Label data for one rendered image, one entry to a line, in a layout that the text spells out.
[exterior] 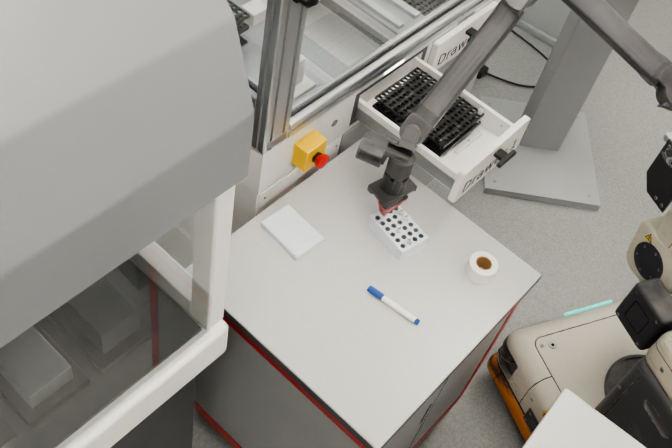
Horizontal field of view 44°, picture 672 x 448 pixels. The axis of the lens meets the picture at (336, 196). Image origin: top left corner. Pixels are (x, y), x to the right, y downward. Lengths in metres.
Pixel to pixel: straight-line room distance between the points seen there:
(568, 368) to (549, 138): 1.12
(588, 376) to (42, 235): 1.85
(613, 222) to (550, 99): 0.53
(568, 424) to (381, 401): 0.40
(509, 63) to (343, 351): 2.21
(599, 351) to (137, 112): 1.86
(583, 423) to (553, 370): 0.64
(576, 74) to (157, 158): 2.25
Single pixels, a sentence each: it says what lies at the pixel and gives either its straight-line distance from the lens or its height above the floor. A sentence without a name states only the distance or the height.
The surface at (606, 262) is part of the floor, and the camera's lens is 3.21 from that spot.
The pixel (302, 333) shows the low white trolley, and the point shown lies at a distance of 1.84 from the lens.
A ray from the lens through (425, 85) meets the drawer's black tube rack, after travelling 2.19.
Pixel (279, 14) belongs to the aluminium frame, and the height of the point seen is 1.34.
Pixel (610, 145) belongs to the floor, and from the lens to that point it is 3.62.
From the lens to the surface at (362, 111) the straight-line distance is 2.11.
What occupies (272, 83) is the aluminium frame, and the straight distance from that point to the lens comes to 1.72.
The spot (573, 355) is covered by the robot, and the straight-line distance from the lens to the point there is 2.59.
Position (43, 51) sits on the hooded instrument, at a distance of 1.00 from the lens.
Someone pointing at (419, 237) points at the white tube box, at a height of 0.80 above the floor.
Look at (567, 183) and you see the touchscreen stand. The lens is 3.34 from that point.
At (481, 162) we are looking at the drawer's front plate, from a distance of 2.02.
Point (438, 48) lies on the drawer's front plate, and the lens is 2.28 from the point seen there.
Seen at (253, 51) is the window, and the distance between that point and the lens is 1.74.
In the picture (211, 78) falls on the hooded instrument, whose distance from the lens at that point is 1.11.
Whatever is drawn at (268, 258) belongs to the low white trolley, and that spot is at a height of 0.76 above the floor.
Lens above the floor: 2.35
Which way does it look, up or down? 50 degrees down
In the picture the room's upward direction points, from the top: 14 degrees clockwise
